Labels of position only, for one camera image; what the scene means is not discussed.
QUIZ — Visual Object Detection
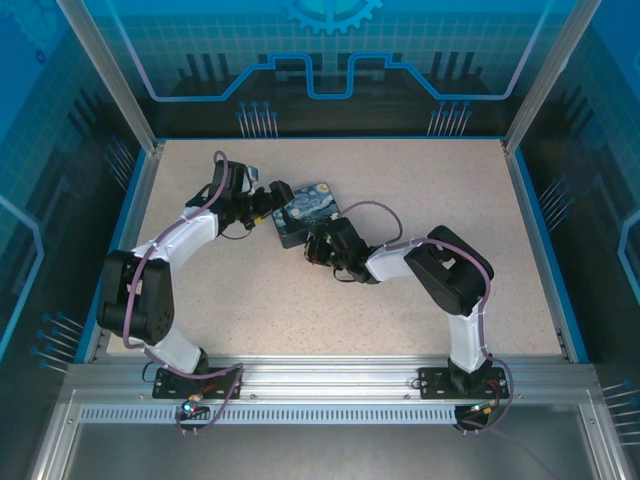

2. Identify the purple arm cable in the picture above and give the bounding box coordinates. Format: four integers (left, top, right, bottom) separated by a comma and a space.
121, 151, 246, 437
332, 199, 516, 439

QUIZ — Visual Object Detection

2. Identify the aluminium mounting rail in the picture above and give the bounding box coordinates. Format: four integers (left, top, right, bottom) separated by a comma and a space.
64, 354, 599, 407

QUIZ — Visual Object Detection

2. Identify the black zippered case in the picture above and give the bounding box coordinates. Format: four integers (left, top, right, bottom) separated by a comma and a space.
271, 182, 345, 250

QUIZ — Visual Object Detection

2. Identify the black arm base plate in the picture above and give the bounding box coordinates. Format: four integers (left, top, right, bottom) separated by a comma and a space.
417, 366, 507, 401
152, 366, 245, 401

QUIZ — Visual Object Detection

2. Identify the aluminium side rail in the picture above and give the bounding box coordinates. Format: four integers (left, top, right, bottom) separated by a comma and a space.
82, 142, 167, 364
501, 139, 591, 364

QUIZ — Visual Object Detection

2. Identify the aluminium frame post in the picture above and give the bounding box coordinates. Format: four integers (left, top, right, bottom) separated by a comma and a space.
53, 0, 167, 154
501, 0, 605, 155

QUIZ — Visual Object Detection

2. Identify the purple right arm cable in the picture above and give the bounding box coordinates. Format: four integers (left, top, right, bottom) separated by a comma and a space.
332, 199, 516, 439

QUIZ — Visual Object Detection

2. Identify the slotted cable duct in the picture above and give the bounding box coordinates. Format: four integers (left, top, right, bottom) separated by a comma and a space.
78, 404, 484, 425

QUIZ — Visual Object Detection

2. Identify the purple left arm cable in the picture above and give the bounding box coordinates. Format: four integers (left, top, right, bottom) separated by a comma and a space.
121, 151, 246, 437

